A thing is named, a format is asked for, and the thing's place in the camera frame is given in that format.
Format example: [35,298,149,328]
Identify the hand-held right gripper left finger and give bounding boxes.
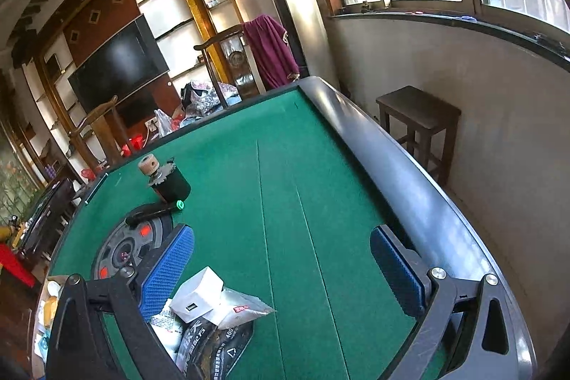
[45,223,197,380]

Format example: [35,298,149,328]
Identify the dark green hole saw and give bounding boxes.
[148,160,192,203]

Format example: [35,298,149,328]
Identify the white tower air conditioner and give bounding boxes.
[249,0,337,82]

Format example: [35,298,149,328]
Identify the black marker pen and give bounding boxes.
[125,201,185,227]

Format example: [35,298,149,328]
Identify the clear plastic bag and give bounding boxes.
[154,109,174,138]

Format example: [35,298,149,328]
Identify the black flat television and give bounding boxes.
[68,14,171,114]

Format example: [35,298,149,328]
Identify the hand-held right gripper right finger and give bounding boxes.
[369,224,522,380]

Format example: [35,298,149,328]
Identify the white USB charger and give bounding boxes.
[169,266,224,324]

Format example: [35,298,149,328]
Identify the white medicine bottle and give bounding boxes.
[149,297,188,345]

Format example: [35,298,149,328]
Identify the wooden spool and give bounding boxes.
[138,155,162,178]

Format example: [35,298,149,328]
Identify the black printed snack bag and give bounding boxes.
[171,287,276,380]

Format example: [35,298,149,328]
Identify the wooden armchair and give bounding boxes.
[69,95,134,171]
[193,24,268,109]

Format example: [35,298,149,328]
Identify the red plastic stool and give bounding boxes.
[0,244,36,287]

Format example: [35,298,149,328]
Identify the cardboard box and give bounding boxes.
[33,275,72,380]

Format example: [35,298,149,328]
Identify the maroon garment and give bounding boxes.
[243,15,300,90]

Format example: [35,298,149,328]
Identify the round dice control panel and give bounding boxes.
[91,211,176,280]

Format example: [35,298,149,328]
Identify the floral plastic bag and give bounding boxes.
[180,79,243,118]

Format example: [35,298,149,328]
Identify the dark wooden stool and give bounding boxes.
[376,85,461,187]

